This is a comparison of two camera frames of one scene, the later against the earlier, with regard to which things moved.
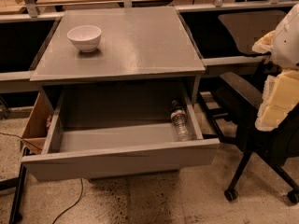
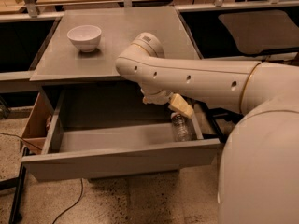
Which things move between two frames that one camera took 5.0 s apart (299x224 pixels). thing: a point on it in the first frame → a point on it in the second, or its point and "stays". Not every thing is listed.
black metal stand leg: (16, 184) stays
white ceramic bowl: (87, 37) stays
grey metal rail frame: (181, 3) stays
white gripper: (286, 42) → (156, 95)
